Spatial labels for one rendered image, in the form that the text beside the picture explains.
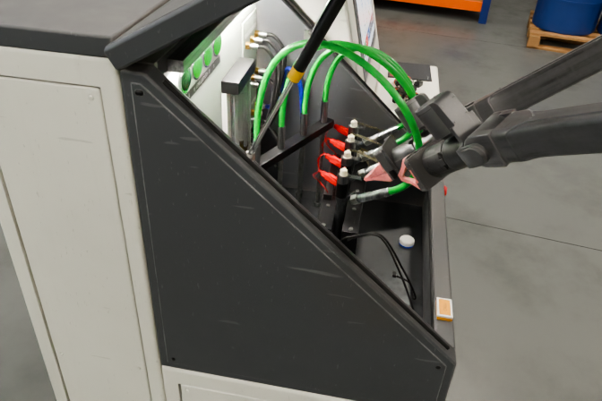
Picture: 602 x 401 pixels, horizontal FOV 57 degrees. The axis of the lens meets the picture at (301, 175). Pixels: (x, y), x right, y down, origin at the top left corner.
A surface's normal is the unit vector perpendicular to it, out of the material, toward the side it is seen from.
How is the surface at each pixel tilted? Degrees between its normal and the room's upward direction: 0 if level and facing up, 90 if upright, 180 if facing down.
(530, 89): 71
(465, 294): 0
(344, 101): 90
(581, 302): 0
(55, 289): 90
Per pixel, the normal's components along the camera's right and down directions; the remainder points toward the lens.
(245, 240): -0.18, 0.53
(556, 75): -0.34, 0.20
